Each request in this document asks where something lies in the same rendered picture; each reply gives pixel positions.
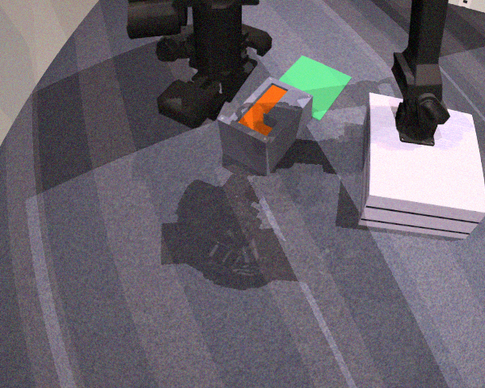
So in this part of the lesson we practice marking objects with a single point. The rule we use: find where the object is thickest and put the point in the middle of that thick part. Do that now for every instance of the orange l-shaped part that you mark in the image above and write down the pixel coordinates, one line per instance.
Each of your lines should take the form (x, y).
(254, 117)

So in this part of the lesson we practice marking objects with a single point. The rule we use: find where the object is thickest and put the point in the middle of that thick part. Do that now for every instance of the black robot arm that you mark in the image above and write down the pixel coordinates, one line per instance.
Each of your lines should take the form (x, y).
(416, 69)

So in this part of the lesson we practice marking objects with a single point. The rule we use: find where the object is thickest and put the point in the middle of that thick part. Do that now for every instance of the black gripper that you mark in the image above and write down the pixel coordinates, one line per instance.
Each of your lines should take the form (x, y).
(226, 62)

